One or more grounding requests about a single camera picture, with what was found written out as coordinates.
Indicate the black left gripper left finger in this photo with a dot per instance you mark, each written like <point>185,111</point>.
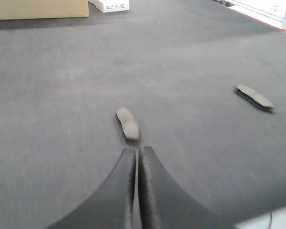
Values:
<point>111,205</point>

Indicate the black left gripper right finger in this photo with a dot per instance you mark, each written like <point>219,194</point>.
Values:
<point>164,204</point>

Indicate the dark grey brake pad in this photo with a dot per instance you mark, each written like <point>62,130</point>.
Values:
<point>128,124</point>

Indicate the dark grey conveyor belt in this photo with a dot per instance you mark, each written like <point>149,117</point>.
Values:
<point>174,64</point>

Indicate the white carton box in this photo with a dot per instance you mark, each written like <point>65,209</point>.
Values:
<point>106,6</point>

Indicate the cardboard box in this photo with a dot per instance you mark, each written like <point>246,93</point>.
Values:
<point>42,9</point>

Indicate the red white conveyor rail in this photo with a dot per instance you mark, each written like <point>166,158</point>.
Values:
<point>270,12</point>

